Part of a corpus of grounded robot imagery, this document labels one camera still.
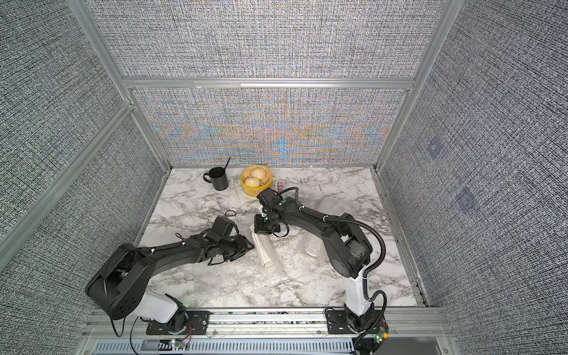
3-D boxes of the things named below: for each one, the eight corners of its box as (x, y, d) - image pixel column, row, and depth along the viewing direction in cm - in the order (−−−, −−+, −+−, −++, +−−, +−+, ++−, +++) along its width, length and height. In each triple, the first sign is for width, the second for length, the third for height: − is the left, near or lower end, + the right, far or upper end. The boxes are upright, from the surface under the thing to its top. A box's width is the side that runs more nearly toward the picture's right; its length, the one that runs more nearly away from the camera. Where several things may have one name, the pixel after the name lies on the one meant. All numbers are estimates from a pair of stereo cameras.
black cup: (205, 190, 112) (199, 177, 105) (208, 179, 117) (203, 166, 110) (227, 190, 112) (223, 177, 105) (229, 179, 117) (225, 166, 110)
